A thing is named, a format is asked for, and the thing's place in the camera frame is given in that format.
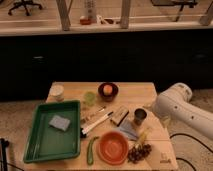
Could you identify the dark metal cup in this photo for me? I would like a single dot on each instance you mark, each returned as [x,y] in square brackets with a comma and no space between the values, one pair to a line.
[139,116]

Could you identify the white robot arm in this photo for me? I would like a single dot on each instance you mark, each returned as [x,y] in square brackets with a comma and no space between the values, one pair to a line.
[174,102]

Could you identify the orange fruit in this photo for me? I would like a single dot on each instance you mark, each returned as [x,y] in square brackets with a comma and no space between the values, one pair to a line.
[107,89]

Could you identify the dark brown bowl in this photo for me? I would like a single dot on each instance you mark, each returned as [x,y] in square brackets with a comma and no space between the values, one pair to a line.
[111,97]

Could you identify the green translucent cup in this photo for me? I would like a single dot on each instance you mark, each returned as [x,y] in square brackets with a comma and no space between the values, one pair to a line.
[89,98]

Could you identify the clear thin pen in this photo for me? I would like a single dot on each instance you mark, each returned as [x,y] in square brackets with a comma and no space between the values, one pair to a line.
[87,118]

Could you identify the wooden block brush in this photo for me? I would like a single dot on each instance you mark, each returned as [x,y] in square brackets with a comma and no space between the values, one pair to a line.
[119,115]

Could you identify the blue grey cloth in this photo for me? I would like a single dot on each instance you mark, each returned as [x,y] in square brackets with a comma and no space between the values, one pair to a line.
[127,129]

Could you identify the white paper cup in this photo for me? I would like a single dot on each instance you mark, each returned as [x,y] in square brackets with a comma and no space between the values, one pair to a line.
[57,92]

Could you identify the blue sponge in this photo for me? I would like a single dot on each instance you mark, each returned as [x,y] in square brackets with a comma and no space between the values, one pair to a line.
[60,123]

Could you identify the orange plastic bowl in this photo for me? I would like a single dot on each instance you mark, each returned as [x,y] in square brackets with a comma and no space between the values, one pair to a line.
[113,148]

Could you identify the green chili pepper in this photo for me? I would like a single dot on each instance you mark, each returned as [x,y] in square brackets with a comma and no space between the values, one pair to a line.
[90,159]

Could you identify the red small dish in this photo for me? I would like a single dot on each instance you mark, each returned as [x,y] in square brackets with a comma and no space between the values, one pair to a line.
[85,21]

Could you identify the green plastic tray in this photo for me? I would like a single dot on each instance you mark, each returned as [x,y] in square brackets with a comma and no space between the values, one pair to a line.
[46,142]

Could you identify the dark grape bunch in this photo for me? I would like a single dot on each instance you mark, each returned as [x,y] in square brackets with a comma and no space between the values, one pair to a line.
[139,153]

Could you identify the black office chair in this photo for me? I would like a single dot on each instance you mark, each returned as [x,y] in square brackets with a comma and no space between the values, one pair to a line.
[25,4]

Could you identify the black stand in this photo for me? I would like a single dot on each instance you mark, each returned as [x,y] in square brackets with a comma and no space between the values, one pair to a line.
[3,156]

